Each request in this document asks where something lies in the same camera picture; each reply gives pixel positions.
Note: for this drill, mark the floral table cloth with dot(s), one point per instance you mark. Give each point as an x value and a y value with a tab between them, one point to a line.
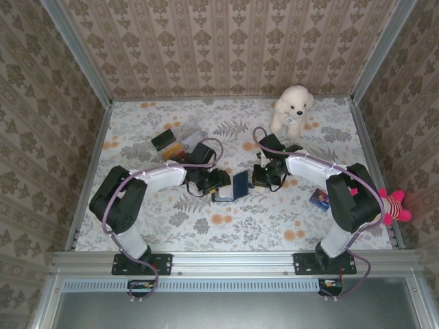
240	226

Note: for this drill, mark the grey metal lower panel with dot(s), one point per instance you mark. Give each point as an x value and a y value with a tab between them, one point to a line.
233	310

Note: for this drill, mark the aluminium side frame rail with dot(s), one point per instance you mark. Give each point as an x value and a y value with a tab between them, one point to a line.
370	147
91	171

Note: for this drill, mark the white plush dog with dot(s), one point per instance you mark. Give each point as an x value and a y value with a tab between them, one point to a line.
291	103

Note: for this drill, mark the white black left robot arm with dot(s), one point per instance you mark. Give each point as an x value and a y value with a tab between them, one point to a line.
161	178

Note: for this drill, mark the small black controller board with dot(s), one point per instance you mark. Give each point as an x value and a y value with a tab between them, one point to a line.
331	285
139	286

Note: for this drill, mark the blue card holder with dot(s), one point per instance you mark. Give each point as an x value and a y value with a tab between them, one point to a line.
240	185

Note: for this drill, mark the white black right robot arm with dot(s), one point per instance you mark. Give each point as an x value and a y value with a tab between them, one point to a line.
308	168

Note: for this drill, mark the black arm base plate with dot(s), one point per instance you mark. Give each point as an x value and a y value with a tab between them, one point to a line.
303	264
161	264

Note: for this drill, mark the pink striped plush doll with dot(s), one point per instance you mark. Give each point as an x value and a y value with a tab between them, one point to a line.
398	207

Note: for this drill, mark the aluminium frame post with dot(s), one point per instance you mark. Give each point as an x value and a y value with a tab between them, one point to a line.
77	51
380	51

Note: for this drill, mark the red card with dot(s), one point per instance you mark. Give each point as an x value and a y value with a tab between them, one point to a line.
184	151

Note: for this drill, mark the small blue card box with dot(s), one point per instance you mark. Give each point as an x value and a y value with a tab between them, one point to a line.
320	199

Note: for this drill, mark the orange card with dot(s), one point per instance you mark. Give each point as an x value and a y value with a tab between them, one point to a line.
171	152

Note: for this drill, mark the aluminium front frame rail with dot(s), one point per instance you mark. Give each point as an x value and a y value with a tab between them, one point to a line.
233	262

